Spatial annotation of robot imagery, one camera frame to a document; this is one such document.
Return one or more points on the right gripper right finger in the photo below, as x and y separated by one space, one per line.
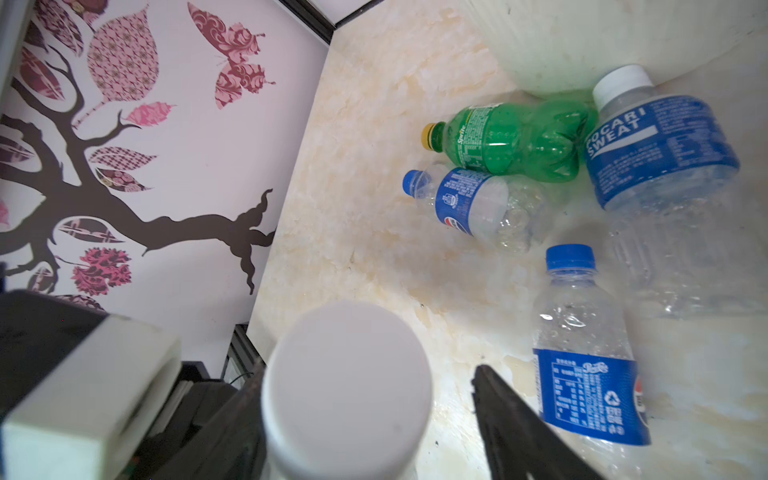
517 443

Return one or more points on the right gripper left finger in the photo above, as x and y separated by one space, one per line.
231 446

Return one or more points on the Pepsi water bottle blue label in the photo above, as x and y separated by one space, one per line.
588 385

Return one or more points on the clear bottle green cap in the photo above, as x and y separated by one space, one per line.
347 394

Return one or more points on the clear bottle blue cap label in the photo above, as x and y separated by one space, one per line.
513 213

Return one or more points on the green bottle yellow cap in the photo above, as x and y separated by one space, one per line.
542 142

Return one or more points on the white ribbed waste bin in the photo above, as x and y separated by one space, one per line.
554 47

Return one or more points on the Pocari Sweat bottle white cap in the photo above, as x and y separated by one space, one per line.
686 229

